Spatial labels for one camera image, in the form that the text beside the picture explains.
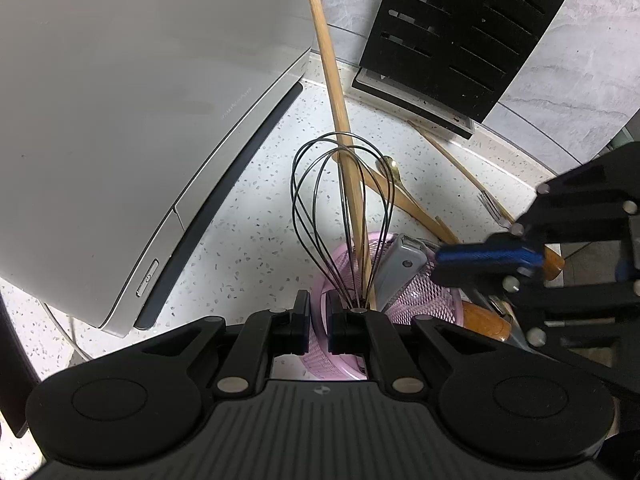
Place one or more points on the pink mesh utensil holder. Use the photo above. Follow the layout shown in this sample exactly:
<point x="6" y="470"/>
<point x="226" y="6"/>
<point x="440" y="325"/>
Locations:
<point x="430" y="302"/>

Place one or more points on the steel whisk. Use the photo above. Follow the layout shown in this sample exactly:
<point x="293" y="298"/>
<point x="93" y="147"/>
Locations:
<point x="348" y="290"/>

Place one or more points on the white countertop appliance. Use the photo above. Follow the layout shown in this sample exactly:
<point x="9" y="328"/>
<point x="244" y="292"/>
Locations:
<point x="125" y="110"/>

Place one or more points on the wooden spatula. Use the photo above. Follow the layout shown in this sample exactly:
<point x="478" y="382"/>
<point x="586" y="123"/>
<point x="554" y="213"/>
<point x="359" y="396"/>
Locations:
<point x="420" y="212"/>

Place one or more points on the grey plastic kitchen tool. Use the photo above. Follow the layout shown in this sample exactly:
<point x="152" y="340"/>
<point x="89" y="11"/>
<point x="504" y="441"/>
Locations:
<point x="400" y="275"/>

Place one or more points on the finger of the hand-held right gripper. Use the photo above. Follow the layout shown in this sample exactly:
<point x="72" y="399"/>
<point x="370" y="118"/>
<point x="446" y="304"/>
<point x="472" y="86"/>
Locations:
<point x="485" y="255"/>
<point x="470" y="277"/>

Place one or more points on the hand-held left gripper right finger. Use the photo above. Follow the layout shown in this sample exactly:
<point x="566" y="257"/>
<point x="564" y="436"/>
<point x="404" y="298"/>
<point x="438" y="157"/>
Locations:
<point x="340" y="330"/>

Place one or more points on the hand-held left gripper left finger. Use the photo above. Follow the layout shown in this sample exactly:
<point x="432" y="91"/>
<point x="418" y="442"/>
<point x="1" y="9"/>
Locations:
<point x="301" y="325"/>

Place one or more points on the black knife block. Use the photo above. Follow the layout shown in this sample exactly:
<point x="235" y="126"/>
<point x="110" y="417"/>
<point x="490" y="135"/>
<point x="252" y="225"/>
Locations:
<point x="450" y="35"/>

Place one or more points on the wooden chopstick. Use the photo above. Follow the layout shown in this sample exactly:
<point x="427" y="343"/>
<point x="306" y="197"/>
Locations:
<point x="330" y="85"/>

